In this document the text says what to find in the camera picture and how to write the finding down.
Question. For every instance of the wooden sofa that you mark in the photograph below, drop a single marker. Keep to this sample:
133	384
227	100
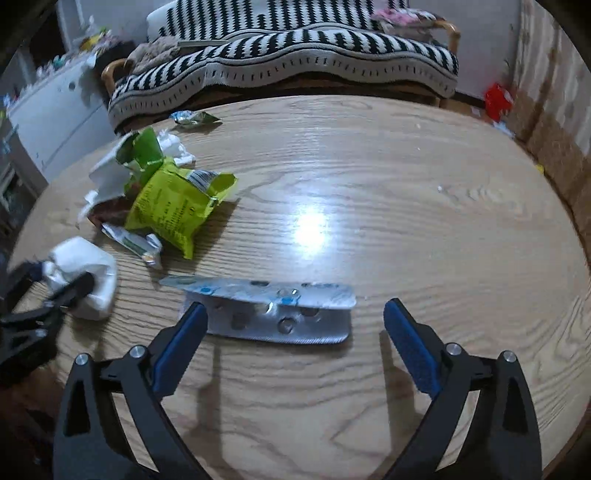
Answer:
113	69

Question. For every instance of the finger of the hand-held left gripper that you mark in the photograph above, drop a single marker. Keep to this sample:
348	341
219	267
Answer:
27	274
74	290

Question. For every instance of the brown foil wrapper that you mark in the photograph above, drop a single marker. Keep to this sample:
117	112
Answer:
111	212

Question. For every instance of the cluster of small bottles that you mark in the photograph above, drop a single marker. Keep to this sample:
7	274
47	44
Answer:
87	44

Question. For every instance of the red plastic bag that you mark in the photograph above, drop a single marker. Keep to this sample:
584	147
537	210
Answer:
498	101

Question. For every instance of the beige patterned curtain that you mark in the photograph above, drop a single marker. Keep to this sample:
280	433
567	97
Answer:
554	60

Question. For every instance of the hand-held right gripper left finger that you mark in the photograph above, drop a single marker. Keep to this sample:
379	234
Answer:
180	346

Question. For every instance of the beige crumpled cloth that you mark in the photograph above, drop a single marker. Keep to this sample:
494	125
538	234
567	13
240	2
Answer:
154	51

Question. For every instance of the pink cloth on sofa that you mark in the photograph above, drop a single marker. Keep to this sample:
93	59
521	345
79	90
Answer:
401	17

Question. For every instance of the white dresser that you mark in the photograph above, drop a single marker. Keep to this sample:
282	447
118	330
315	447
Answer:
60	124

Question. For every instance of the white paper scrap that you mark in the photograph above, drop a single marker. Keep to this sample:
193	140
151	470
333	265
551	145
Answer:
505	129

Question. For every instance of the black white striped blanket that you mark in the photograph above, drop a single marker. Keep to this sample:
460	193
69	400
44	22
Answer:
323	46

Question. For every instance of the white crumpled tissue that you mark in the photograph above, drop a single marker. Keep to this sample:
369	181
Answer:
175	147

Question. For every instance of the small green foil wrapper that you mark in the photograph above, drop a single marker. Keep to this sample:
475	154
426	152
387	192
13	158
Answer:
191	119

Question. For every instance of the white packet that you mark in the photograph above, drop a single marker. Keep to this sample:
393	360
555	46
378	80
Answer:
94	272

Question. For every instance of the yellow green snack bag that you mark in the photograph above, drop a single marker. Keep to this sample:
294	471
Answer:
173	207

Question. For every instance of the silver pill blister pack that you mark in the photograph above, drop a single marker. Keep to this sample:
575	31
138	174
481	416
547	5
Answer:
258	290
295	327

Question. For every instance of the white torn carton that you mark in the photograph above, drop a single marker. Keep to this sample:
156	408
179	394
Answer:
111	177

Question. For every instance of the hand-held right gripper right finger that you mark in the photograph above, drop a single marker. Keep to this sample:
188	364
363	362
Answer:
411	346

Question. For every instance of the white green torn wrapper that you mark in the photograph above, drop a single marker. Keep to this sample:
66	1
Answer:
134	242

